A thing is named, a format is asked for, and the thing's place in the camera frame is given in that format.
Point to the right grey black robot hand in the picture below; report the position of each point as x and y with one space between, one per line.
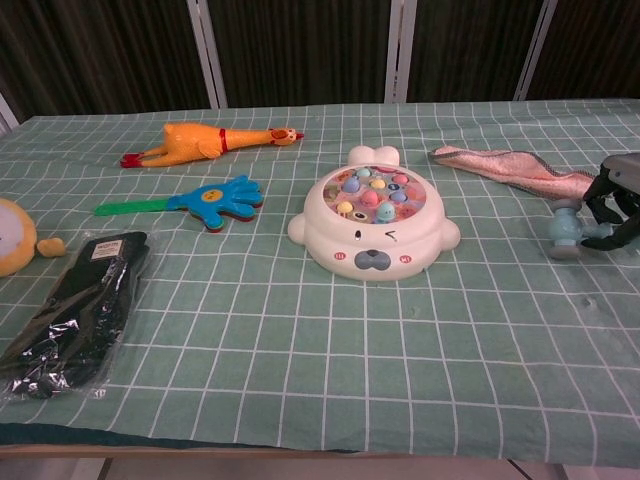
617 210

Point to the light blue toy hammer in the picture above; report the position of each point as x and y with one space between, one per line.
565 230

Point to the white whack-a-mole toy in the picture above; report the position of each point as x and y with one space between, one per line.
370 235

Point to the pink towel grey edge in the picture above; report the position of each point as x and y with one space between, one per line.
505 167

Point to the green white checked tablecloth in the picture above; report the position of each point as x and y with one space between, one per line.
320 350

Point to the blue hand clapper toy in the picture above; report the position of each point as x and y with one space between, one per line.
215 200

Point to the yellow rubber chicken toy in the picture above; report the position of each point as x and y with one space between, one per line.
185 145

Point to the black gloves in plastic bag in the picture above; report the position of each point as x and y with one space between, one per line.
85 300

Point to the yellow plush toy striped shirt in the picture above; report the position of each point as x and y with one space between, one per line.
15 240

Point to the white screen frame post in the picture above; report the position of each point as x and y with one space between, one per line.
207 50
401 50
535 50
7 115

